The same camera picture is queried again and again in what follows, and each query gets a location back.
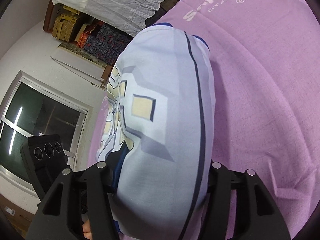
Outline blue red white zip jacket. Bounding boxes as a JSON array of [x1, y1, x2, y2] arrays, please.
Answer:
[[96, 23, 215, 239]]

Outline person's left hand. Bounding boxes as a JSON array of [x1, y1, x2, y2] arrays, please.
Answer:
[[82, 220, 93, 240]]

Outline stack of patterned boxes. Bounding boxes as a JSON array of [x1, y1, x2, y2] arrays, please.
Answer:
[[77, 22, 133, 66]]

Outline yellow cardboard boxes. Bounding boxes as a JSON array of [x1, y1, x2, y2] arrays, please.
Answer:
[[52, 5, 82, 42]]

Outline pink printed bed sheet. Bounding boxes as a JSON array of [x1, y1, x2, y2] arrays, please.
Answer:
[[86, 0, 320, 240]]

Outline aluminium frame window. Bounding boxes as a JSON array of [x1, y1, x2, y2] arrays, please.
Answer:
[[1, 71, 91, 195]]

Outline white boards against wall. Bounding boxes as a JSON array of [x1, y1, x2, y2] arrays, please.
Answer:
[[51, 47, 105, 88]]

